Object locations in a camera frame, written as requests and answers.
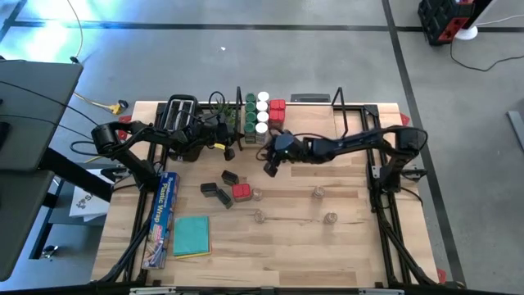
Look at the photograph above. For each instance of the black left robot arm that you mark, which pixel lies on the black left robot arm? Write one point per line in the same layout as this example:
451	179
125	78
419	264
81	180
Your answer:
135	164

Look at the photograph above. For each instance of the black two-slot toaster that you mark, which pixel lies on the black two-slot toaster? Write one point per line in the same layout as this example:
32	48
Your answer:
180	108

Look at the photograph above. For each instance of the teal cleaning cloth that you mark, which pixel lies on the teal cleaning cloth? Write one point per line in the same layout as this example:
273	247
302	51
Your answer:
190	235

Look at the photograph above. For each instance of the silver mounting plate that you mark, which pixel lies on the silver mounting plate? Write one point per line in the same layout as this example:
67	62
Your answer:
376	172

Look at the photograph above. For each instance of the red lid spice tin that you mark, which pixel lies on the red lid spice tin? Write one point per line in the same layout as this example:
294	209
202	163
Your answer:
241	191
277	104
276	116

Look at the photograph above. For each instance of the grey desk panel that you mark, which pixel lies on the grey desk panel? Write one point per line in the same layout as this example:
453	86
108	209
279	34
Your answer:
20	221
37	114

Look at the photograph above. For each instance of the wooden shelf with black frame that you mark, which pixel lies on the wooden shelf with black frame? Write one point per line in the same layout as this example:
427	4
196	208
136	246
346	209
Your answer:
315	127

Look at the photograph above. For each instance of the silver metal bracket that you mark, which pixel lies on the silver metal bracket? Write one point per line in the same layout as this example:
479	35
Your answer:
151	291
380	291

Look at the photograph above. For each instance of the blue plastic wrap box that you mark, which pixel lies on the blue plastic wrap box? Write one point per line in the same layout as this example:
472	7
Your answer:
161	217

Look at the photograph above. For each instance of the black metal rig frame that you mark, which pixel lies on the black metal rig frame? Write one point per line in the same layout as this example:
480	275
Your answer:
371	110

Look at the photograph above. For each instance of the small black plastic box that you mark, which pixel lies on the small black plastic box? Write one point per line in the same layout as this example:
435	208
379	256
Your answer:
230	177
209	189
224	198

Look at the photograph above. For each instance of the silver metal caster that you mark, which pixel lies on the silver metal caster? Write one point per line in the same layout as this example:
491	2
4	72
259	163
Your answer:
49	252

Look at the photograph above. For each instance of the white lid spice jar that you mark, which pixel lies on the white lid spice jar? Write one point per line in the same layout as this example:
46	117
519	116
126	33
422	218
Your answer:
261	127
263	96
262	106
262	116

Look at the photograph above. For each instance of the succulent plant in black pot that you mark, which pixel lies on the succulent plant in black pot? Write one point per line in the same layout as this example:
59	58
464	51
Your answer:
229	114

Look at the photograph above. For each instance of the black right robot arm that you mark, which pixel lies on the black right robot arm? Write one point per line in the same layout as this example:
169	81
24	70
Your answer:
352	143

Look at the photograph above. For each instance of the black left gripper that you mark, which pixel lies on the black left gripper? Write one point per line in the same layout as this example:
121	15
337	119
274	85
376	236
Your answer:
213	133

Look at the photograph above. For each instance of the white pedestal stand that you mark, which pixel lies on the white pedestal stand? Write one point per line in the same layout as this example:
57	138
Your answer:
466	33

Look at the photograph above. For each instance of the white printed paper sheet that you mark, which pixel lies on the white printed paper sheet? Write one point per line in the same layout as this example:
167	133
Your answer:
88	205

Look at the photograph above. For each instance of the green lid spice jar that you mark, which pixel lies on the green lid spice jar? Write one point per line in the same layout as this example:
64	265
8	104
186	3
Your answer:
249	127
249	117
249	107
250	97

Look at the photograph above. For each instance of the black desk support beam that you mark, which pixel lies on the black desk support beam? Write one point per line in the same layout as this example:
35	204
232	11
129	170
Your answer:
78	178

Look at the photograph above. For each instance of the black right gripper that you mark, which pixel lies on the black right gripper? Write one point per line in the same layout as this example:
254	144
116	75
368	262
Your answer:
284	145

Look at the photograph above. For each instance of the black and red tool case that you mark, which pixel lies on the black and red tool case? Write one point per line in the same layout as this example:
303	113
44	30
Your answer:
440	16

